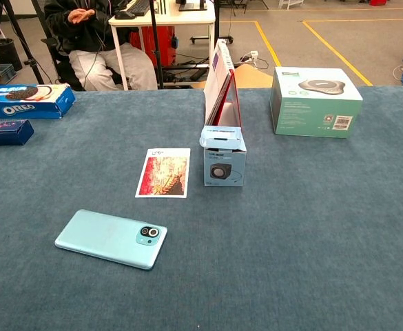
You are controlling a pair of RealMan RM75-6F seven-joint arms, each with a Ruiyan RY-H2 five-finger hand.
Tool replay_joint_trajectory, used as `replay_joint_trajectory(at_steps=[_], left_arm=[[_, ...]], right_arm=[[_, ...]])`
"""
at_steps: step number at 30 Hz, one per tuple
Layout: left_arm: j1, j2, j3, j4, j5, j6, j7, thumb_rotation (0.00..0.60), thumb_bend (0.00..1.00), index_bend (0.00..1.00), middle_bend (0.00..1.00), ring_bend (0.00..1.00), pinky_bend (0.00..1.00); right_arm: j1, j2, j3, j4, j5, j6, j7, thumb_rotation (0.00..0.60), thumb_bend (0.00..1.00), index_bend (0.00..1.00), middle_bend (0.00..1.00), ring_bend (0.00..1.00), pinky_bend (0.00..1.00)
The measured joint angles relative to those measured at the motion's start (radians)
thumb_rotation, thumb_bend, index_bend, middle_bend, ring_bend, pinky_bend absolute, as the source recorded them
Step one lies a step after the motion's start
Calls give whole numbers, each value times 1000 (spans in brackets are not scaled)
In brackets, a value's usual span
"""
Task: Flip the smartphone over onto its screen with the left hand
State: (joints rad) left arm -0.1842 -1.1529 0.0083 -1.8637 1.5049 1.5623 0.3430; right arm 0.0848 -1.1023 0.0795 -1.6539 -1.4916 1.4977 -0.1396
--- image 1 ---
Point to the light blue smartphone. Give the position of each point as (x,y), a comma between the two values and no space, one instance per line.
(111,239)

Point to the small blue speaker box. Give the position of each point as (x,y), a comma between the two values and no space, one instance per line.
(224,162)

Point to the red photo postcard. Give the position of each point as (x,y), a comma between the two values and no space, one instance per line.
(164,172)

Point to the red desk calendar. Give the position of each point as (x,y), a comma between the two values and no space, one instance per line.
(220,88)

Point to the white power strip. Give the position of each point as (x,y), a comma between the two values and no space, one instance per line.
(253,54)

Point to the black pole stand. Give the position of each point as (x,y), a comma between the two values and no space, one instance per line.
(156,45)

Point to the red cabinet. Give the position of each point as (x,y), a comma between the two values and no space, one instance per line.
(160,43)

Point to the green conference speaker box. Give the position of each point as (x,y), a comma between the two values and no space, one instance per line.
(315,103)

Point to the white desk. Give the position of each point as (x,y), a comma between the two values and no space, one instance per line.
(166,19)

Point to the seated person in black jacket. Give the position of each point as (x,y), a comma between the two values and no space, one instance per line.
(94,58)

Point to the black computer mouse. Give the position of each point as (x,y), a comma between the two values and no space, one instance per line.
(124,14)

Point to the black keyboard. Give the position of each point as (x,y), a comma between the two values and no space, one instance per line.
(140,7)

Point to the blue Oreo cookie box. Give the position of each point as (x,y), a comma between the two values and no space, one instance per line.
(27,101)

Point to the dark blue snack box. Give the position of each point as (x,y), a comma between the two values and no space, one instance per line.
(5,132)

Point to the blue plastic crate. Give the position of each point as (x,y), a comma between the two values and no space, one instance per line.
(7,72)

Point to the black tripod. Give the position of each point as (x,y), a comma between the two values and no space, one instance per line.
(20,38)

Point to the black waste bin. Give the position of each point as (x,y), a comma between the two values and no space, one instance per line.
(5,51)

